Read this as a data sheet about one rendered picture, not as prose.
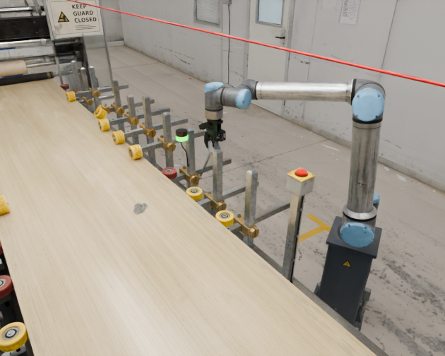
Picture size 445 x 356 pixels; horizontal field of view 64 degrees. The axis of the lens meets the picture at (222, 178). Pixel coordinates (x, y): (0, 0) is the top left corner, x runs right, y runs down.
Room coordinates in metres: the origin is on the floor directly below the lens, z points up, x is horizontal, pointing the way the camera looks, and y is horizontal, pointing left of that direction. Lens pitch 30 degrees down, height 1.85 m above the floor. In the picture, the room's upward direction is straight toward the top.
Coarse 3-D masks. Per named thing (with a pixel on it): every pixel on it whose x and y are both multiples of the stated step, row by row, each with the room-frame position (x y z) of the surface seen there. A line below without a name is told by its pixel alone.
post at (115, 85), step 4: (112, 80) 2.51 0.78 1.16; (116, 80) 2.51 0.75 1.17; (112, 84) 2.51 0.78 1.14; (116, 84) 2.50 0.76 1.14; (112, 88) 2.52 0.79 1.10; (116, 88) 2.50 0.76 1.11; (116, 92) 2.50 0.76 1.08; (116, 96) 2.49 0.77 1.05; (116, 100) 2.49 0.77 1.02; (120, 100) 2.51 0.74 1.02; (116, 104) 2.50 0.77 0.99; (120, 104) 2.51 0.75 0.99; (120, 116) 2.50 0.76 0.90; (120, 124) 2.49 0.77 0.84; (120, 128) 2.49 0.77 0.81
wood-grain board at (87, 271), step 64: (0, 128) 2.26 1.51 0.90; (64, 128) 2.27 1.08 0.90; (0, 192) 1.46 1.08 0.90; (64, 192) 1.46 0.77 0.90; (128, 192) 1.47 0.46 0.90; (64, 256) 1.01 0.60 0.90; (128, 256) 1.02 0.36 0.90; (192, 256) 1.02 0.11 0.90; (256, 256) 1.02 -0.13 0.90; (64, 320) 0.73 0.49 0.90; (128, 320) 0.73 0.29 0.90; (192, 320) 0.73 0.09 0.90; (256, 320) 0.74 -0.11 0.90; (320, 320) 0.74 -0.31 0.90
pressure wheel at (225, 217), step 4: (220, 212) 1.30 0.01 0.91; (224, 212) 1.30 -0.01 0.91; (228, 212) 1.30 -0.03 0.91; (216, 216) 1.27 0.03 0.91; (220, 216) 1.27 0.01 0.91; (224, 216) 1.27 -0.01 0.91; (228, 216) 1.27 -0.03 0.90; (232, 216) 1.27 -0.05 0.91; (220, 220) 1.24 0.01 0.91; (224, 220) 1.24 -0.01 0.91; (228, 220) 1.24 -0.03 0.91; (232, 220) 1.26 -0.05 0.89; (224, 224) 1.23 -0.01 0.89; (228, 224) 1.24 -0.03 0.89
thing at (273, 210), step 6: (282, 204) 1.49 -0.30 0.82; (288, 204) 1.50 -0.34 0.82; (264, 210) 1.43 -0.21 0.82; (270, 210) 1.43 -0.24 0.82; (276, 210) 1.45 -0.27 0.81; (282, 210) 1.47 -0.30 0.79; (258, 216) 1.39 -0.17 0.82; (264, 216) 1.40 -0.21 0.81; (270, 216) 1.42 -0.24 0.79; (228, 228) 1.29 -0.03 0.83; (234, 228) 1.29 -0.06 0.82; (240, 228) 1.31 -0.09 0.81
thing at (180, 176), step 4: (224, 160) 1.88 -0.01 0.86; (228, 160) 1.90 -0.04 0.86; (208, 164) 1.84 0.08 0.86; (212, 164) 1.84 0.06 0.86; (224, 164) 1.88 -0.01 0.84; (196, 168) 1.79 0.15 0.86; (200, 168) 1.79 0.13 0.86; (208, 168) 1.81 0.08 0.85; (212, 168) 1.82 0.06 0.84; (196, 172) 1.76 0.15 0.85; (200, 172) 1.78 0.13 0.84; (180, 176) 1.70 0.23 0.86; (184, 176) 1.71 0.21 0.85; (172, 180) 1.67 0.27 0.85; (176, 180) 1.68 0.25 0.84; (180, 180) 1.70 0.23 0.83
